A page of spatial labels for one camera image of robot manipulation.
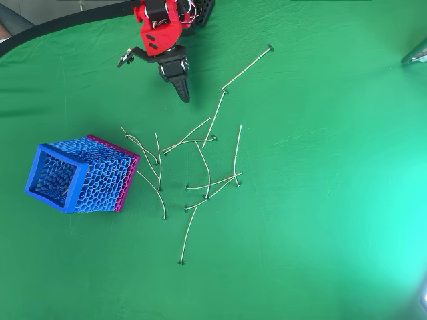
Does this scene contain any black cloth rim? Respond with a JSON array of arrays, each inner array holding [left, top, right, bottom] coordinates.
[[0, 0, 143, 58]]

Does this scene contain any chrome tube stand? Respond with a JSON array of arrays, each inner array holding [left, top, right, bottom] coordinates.
[[401, 37, 427, 65]]

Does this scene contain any black perforated arm base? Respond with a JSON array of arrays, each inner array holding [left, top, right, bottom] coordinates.
[[190, 0, 215, 28]]

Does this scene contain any dark grey chair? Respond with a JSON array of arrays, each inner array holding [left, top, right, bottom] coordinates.
[[0, 5, 37, 38]]

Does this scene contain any small camera on black bracket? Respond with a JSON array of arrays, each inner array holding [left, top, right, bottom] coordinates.
[[116, 48, 136, 69]]

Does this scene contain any blue and purple lattice basket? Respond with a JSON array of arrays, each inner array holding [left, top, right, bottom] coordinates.
[[22, 133, 140, 214]]

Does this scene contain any green cloth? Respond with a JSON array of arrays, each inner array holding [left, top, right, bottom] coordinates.
[[0, 0, 427, 320]]

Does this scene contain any long rod at top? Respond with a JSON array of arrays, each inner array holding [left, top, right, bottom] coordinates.
[[221, 44, 276, 91]]

